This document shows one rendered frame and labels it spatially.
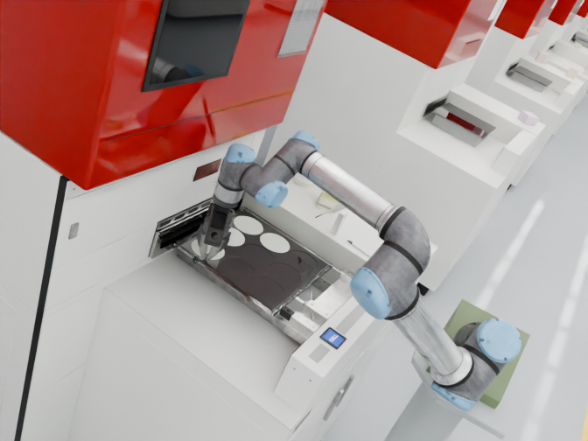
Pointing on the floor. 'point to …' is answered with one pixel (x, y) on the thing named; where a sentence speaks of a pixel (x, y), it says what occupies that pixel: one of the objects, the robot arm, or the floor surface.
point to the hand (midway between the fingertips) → (206, 257)
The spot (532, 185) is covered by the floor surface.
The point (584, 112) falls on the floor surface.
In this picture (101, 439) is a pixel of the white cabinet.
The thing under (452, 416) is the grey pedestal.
